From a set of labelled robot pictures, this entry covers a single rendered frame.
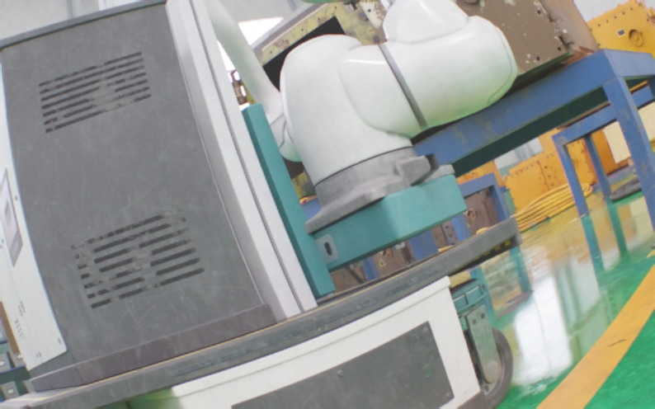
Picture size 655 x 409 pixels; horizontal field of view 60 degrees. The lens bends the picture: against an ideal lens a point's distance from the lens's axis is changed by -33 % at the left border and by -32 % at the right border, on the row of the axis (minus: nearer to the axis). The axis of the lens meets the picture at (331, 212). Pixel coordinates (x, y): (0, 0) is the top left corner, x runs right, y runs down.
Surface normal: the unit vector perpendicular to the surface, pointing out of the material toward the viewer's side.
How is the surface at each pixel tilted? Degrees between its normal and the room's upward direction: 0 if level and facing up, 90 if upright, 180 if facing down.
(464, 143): 90
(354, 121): 93
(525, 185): 90
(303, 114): 88
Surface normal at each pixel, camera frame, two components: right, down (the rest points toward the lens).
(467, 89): 0.17, 0.61
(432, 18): -0.22, -0.27
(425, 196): 0.58, -0.30
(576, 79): -0.70, 0.23
